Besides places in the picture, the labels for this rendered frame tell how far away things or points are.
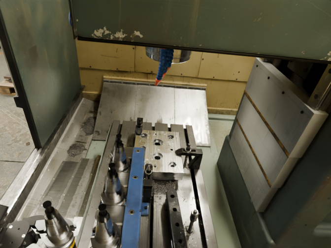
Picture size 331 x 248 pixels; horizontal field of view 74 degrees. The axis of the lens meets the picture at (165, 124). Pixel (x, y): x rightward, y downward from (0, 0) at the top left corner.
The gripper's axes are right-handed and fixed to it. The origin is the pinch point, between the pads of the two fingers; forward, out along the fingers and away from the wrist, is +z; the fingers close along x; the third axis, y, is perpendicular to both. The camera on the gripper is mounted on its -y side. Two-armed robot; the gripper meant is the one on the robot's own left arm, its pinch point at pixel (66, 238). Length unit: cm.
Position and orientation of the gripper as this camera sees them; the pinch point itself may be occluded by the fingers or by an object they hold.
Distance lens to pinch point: 60.5
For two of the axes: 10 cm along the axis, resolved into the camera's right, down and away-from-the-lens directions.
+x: 0.3, 6.0, -8.0
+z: 10.0, 0.5, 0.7
